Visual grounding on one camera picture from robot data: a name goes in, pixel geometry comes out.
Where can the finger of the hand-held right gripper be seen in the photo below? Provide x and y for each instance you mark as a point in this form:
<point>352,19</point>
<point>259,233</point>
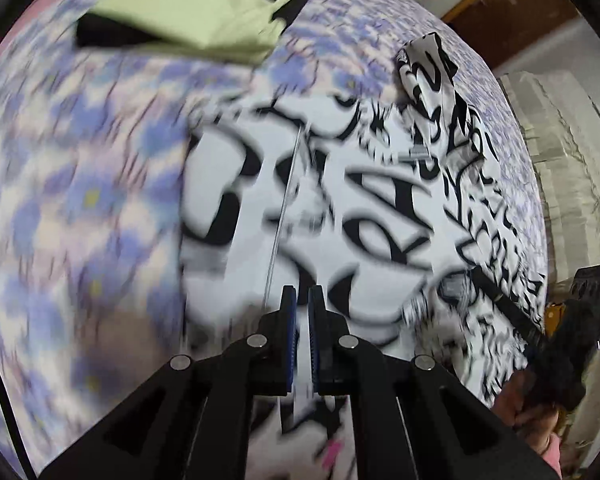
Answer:
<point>505,305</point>

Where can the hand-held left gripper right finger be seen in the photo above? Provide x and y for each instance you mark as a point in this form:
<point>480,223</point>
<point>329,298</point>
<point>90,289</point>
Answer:
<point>314,320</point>

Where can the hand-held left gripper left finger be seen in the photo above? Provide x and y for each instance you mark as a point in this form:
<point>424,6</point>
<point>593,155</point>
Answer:
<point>290,320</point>

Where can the white black printed garment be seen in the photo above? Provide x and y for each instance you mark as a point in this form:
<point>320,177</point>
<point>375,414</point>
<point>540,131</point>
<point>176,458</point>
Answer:
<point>380,210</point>

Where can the person's right hand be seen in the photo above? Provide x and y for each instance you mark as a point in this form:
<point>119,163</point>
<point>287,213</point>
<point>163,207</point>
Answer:
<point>527,420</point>

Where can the white lace furniture cover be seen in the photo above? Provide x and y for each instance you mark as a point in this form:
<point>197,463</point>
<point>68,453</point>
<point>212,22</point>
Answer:
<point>570,135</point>

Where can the purple floral bed sheet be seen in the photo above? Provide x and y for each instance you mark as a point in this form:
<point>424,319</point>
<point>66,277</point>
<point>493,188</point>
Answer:
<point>80,160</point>

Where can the brown wooden panel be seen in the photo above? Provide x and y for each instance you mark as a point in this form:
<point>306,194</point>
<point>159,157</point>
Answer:
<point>510,15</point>

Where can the light green garment black trim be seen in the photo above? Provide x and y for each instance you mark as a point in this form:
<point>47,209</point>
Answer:
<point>190,5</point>

